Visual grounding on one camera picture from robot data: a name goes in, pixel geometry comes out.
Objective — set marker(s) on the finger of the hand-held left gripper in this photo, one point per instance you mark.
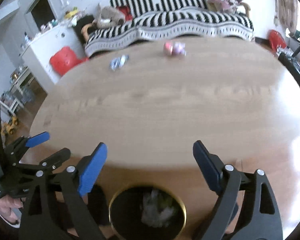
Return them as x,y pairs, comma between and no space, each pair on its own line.
57,156
37,138

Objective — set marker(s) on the wooden frame sofa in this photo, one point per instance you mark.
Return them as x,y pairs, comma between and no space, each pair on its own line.
86,30

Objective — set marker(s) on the white cabinet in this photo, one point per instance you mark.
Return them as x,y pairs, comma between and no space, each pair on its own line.
50,45

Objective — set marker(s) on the clear water jug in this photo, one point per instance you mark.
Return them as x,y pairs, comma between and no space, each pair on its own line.
27,95

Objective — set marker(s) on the brown wall hanging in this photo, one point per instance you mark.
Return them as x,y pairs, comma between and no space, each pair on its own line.
287,5

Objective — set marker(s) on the brown plush toy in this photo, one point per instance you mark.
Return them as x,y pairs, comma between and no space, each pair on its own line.
108,15

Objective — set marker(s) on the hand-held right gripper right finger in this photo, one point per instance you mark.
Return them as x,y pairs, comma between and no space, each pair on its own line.
206,165

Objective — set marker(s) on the black chair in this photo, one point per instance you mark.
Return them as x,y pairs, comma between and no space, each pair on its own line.
295,62

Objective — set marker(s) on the person's left hand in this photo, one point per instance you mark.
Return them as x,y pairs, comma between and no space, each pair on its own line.
5,208

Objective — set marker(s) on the black bin with gold rim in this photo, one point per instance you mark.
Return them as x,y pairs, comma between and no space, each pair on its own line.
120,212

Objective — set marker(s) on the white wall socket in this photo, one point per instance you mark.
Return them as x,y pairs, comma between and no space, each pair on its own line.
65,4

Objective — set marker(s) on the black white striped blanket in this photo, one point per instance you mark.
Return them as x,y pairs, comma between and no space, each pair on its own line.
170,22

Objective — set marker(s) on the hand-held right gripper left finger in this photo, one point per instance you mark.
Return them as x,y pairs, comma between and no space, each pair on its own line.
92,170

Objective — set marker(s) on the pink patterned cushion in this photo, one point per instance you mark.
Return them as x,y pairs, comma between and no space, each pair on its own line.
223,1

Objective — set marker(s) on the white door frame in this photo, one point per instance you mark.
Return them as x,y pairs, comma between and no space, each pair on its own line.
27,12

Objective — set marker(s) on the silver blue wrapper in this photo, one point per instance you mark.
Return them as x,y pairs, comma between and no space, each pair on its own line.
118,62

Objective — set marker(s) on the dark cloth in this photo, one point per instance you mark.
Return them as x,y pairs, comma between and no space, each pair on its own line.
83,22

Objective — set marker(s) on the red plastic stool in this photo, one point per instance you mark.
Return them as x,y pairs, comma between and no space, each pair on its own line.
63,60

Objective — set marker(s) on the white low table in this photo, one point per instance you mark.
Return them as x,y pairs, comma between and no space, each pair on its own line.
21,77

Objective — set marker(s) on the red bag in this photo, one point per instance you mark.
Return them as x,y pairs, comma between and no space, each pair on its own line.
277,40

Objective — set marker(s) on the white rack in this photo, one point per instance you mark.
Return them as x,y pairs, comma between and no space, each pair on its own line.
8,103

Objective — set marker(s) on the pile of crumpled wrappers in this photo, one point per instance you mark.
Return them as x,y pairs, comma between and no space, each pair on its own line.
157,207

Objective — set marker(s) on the yellow toy truck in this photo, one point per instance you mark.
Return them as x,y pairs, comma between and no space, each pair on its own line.
10,126

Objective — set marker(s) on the row of small bottles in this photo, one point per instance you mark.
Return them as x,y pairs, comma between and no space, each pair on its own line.
47,26

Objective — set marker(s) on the person's left forearm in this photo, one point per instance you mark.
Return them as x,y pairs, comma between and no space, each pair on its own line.
0,227

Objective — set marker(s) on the yellow toy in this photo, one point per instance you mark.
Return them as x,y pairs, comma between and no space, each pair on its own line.
72,13

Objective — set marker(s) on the red cushion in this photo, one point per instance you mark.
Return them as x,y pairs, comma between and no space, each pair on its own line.
126,12

